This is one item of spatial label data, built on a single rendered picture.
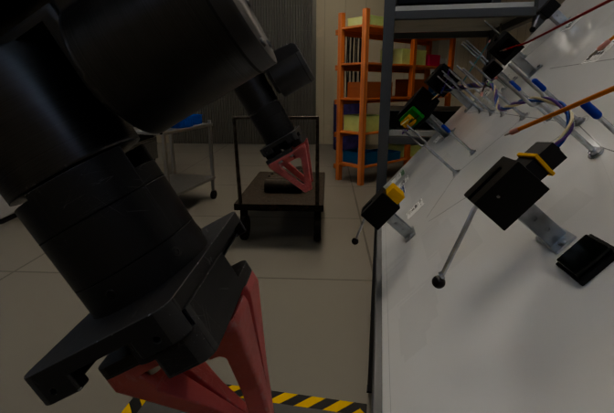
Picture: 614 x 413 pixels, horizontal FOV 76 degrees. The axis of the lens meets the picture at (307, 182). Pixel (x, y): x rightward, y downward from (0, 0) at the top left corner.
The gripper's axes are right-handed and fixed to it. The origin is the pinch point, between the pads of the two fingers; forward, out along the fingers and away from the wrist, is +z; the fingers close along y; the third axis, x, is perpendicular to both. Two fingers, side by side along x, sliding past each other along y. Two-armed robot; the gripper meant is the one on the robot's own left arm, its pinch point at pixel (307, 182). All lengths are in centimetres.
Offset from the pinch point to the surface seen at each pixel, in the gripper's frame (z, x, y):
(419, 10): -18, -47, 68
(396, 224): 16.5, -10.1, 5.5
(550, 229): 10.1, -23.4, -28.8
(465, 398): 16.2, -8.8, -37.1
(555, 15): 0, -66, 39
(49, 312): 18, 180, 119
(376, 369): 20.8, 0.3, -23.5
